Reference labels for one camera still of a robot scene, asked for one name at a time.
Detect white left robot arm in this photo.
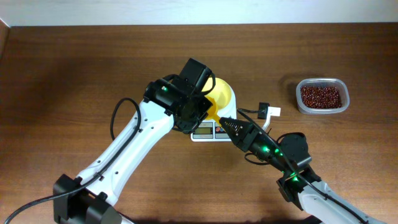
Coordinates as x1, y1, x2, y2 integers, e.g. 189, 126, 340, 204
53, 58, 215, 223

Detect red beans in container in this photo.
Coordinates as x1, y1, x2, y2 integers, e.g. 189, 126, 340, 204
300, 86, 342, 109

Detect clear plastic bean container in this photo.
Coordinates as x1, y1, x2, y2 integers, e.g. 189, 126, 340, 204
296, 78, 350, 114

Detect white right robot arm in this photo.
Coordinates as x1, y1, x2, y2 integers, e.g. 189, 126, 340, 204
220, 118, 381, 223

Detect yellow plastic measuring scoop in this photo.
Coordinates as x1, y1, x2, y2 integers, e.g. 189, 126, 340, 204
205, 96, 220, 125

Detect yellow plastic bowl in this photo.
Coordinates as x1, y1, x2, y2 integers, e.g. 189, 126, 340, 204
205, 78, 232, 110

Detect white digital kitchen scale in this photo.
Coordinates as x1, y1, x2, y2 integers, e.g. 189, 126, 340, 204
190, 78, 236, 142

